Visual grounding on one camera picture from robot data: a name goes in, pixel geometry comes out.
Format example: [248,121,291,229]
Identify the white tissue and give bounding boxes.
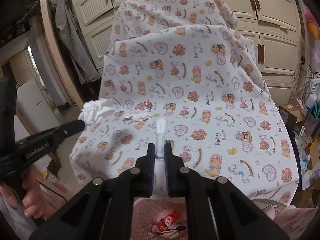
[123,111,160,122]
[78,98,116,130]

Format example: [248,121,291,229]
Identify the red snack wrapper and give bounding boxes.
[149,210,181,232]

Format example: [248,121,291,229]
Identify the white plastic tube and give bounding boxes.
[155,117,167,159]

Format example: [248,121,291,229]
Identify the black plastic spoon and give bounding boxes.
[156,225,187,236]

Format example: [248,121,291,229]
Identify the beige thread spool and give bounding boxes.
[169,231,181,240]

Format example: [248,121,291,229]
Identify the pink plastic trash basket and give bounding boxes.
[131,198,188,239]

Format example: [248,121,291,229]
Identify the person's left hand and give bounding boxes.
[1,165,47,218]

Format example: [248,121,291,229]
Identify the white refrigerator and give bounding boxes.
[17,78,61,133]

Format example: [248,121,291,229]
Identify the hanging grey clothes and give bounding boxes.
[50,0,100,85]

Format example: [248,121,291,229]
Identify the pink pyjama leg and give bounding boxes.
[262,205,318,239]

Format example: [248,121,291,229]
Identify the cardboard box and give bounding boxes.
[279,104,305,131]

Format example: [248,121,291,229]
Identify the bear print cloth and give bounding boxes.
[69,0,299,205]

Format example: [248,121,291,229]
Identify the cream wardrobe cabinet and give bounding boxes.
[72,0,302,106]

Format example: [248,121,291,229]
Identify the pink plush toy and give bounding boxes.
[304,7,319,40]

